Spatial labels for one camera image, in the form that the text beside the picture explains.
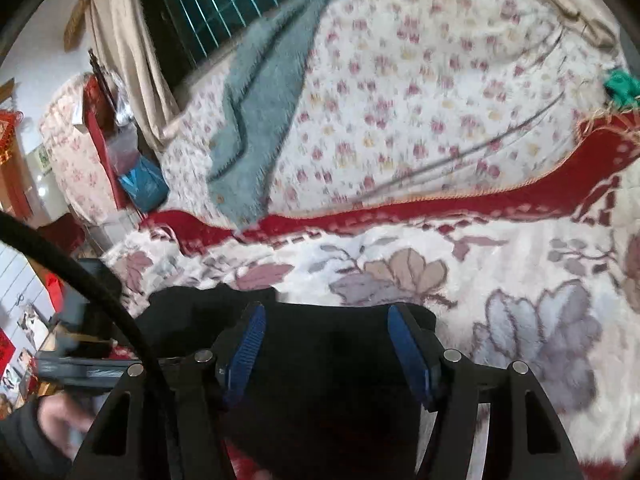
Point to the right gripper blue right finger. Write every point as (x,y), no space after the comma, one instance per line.
(412,332)

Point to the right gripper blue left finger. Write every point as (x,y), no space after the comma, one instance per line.
(238,352)

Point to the black pants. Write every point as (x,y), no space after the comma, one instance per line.
(327,397)

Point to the black sleeve left forearm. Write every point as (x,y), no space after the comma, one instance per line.
(26,452)

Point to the person's left hand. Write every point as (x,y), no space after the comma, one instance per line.
(58,417)

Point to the red white floral plush blanket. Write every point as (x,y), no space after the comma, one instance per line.
(546,272)

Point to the blue plastic bag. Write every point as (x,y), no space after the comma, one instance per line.
(145,185)

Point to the floral covered furniture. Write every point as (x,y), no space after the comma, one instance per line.
(76,149)

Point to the floral cotton bed sheet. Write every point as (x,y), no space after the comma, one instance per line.
(408,98)

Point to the grey-blue fleece cardigan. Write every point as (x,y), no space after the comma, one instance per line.
(260,96)

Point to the green cloth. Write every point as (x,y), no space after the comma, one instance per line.
(622,89)

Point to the beige curtain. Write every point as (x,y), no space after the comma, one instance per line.
(123,43)

